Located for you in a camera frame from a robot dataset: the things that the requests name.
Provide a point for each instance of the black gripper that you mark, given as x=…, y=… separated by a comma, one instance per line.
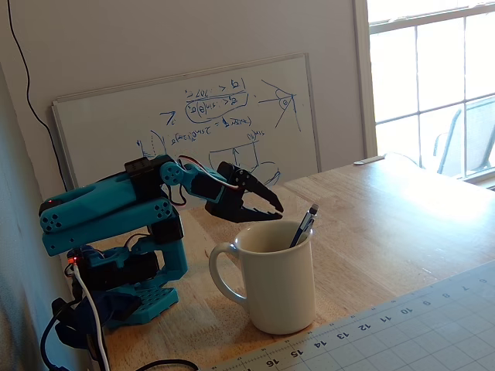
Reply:
x=231, y=205

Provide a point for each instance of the dark blue pen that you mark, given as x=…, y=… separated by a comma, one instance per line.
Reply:
x=303, y=228

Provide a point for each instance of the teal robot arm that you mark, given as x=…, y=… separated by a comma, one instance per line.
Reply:
x=96, y=197

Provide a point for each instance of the white ceramic mug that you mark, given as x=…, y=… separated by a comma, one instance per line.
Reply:
x=278, y=286

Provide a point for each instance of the small white flat strip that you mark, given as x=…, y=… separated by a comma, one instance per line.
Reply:
x=369, y=160

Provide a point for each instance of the whiteboard with blue writing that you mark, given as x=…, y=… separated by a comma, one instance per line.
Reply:
x=116, y=123

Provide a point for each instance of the dark blue table clamp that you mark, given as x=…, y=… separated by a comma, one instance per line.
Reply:
x=112, y=305

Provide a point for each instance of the grey gridded cutting mat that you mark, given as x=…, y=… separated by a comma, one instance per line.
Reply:
x=406, y=336

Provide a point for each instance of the white framed window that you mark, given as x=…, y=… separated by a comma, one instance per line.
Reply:
x=417, y=69

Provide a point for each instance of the grey outdoor chair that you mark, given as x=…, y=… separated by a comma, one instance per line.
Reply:
x=479, y=131

